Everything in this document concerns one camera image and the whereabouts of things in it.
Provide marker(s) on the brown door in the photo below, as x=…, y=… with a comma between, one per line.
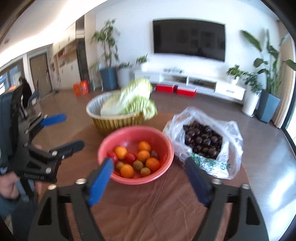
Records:
x=38, y=74

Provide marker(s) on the tall broad-leaf plant blue pot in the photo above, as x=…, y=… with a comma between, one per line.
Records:
x=268, y=106

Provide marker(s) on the napa cabbage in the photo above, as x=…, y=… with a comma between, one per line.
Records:
x=134, y=99

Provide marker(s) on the small yellow-brown fruit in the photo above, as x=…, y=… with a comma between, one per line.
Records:
x=145, y=171
x=119, y=165

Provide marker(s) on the red storage box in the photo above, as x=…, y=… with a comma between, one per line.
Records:
x=165, y=88
x=186, y=91

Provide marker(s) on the person's left forearm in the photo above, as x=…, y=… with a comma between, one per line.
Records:
x=16, y=215

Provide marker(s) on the white television cabinet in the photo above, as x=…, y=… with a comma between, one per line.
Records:
x=208, y=82

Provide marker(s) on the bushy plant tall white pot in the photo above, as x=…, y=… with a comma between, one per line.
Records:
x=251, y=102

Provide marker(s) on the tall small-leaf plant blue pot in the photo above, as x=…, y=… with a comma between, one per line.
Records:
x=108, y=78

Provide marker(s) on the clear plastic bag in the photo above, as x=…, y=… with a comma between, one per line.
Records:
x=231, y=139

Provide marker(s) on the yellow woven basket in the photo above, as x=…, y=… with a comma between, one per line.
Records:
x=115, y=122

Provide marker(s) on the small green tabletop plant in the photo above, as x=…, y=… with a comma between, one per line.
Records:
x=234, y=73
x=142, y=61

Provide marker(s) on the small plant white pot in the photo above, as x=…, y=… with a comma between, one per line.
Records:
x=123, y=76

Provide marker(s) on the large red tomato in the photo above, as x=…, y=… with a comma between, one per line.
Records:
x=113, y=156

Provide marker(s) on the yellow-brown round fruit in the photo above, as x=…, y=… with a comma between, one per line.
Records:
x=138, y=164

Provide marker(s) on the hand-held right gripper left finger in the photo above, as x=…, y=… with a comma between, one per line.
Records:
x=101, y=180

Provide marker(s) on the person's left hand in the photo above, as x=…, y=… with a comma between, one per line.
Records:
x=7, y=187

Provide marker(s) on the black wall television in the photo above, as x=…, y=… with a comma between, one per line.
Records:
x=188, y=39

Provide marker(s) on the red plastic basin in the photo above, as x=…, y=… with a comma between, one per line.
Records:
x=161, y=143

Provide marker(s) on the orange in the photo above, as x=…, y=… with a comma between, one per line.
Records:
x=127, y=170
x=120, y=152
x=144, y=146
x=152, y=163
x=143, y=155

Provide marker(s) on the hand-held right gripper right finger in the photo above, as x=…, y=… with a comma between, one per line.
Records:
x=196, y=183

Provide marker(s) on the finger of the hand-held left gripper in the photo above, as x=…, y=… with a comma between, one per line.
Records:
x=69, y=147
x=54, y=119

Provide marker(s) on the pile of dark chestnuts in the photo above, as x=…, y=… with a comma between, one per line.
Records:
x=201, y=139

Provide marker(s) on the white wall cabinet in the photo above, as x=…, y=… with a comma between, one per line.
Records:
x=66, y=67

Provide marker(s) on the orange shopping bag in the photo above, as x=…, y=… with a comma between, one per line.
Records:
x=81, y=88

